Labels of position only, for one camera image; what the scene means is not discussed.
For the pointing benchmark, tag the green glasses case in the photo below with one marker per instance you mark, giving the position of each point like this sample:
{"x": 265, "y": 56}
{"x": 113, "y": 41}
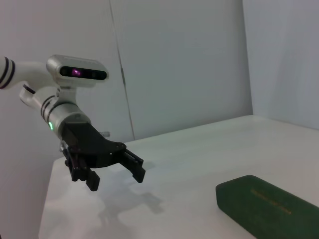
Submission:
{"x": 261, "y": 204}

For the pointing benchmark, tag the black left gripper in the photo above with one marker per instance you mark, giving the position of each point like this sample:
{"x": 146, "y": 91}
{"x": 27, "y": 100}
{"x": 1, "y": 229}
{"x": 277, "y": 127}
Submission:
{"x": 94, "y": 149}

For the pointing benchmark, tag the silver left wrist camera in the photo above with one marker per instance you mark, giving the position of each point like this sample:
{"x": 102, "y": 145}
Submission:
{"x": 74, "y": 60}

